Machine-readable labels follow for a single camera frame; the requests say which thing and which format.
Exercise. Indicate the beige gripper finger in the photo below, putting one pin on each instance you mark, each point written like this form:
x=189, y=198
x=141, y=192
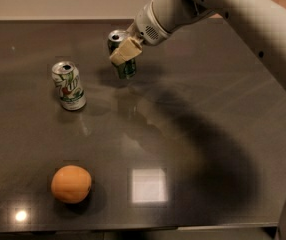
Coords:
x=132, y=29
x=127, y=50

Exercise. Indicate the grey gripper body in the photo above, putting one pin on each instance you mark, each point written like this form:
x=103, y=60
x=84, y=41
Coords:
x=148, y=24

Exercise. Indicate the dark green soda can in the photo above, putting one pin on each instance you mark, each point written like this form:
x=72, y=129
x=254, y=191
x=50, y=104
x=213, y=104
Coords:
x=128, y=69

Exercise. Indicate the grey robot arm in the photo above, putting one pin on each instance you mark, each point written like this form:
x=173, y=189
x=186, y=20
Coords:
x=261, y=24

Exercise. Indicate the white 7up soda can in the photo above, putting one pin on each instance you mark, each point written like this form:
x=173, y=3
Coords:
x=68, y=85

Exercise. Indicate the orange fruit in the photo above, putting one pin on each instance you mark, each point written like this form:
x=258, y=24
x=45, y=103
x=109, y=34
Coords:
x=71, y=184

